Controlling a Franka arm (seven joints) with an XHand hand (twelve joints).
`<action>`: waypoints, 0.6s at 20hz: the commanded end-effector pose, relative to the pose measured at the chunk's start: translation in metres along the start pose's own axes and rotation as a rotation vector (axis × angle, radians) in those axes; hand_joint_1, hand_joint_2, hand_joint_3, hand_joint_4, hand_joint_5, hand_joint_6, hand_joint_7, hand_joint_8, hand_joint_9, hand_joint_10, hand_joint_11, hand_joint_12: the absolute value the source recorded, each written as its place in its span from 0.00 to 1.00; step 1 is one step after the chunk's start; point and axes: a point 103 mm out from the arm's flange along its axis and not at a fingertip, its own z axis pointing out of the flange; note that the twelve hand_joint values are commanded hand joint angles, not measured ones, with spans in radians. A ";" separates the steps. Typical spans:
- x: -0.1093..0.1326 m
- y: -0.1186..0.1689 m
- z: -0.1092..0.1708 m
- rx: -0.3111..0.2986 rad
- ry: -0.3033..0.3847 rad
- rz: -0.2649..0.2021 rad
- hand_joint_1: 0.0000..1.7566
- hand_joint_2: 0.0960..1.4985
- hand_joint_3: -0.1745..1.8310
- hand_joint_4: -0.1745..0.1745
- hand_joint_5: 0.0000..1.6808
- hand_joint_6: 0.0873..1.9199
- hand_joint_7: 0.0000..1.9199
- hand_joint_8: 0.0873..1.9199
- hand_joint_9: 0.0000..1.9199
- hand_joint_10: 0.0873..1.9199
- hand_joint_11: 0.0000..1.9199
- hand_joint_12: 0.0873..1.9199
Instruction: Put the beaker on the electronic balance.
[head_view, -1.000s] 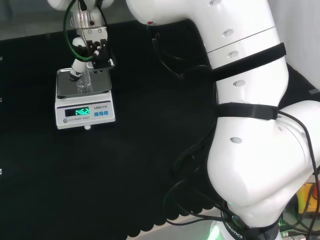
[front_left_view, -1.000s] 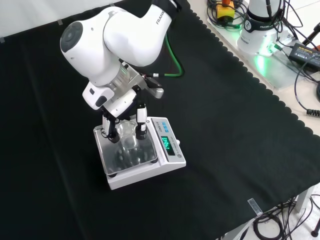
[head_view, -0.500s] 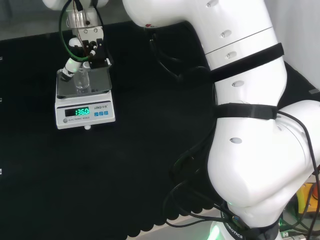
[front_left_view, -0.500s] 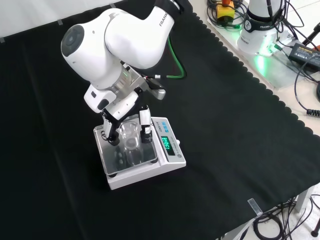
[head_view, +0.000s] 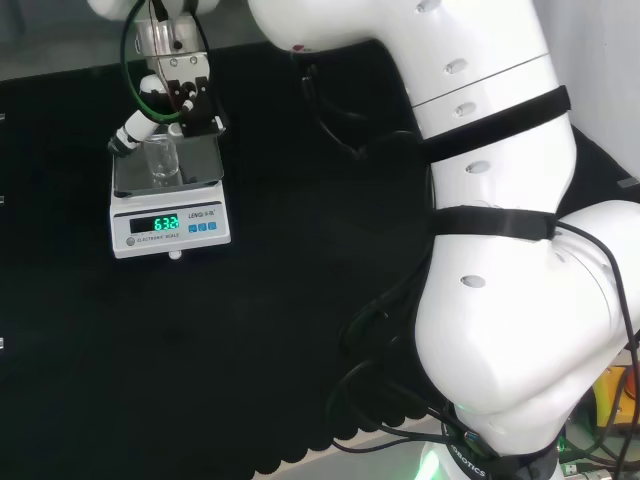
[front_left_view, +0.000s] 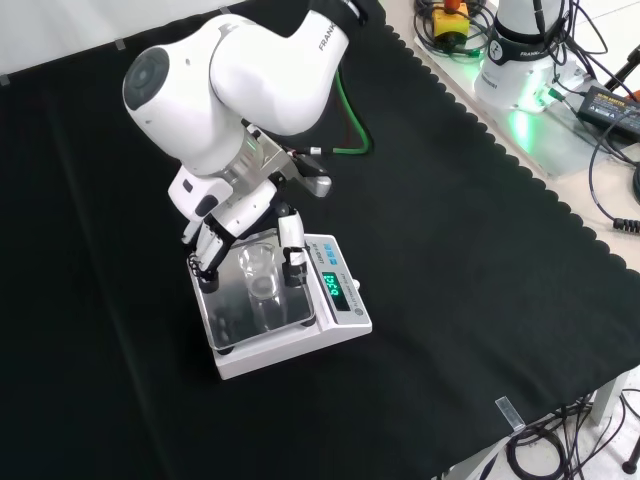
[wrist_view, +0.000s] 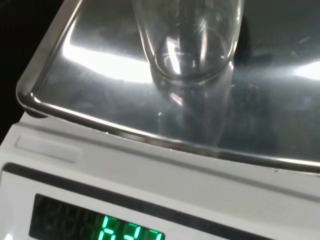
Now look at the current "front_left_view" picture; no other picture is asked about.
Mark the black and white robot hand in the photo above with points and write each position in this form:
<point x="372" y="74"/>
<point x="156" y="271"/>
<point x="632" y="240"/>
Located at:
<point x="200" y="192"/>

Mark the small clear glass beaker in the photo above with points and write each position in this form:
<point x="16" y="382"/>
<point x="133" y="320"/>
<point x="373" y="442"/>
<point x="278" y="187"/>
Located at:
<point x="262" y="286"/>

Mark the white electronic balance steel pan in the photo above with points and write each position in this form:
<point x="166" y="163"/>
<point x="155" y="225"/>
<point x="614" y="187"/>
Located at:
<point x="345" y="310"/>

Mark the black bench cloth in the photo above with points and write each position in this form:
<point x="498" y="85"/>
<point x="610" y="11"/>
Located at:
<point x="450" y="250"/>

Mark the yellow stop button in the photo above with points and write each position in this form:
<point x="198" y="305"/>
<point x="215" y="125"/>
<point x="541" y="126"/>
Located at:
<point x="450" y="22"/>

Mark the silver tape strip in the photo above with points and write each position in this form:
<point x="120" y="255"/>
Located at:
<point x="510" y="414"/>

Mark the black power adapter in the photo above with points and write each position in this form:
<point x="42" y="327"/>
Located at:
<point x="610" y="107"/>

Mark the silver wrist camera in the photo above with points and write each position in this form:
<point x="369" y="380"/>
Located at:
<point x="315" y="180"/>

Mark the grey metal base plate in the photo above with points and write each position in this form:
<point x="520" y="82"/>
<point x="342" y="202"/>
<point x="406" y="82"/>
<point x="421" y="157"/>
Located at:
<point x="550" y="145"/>

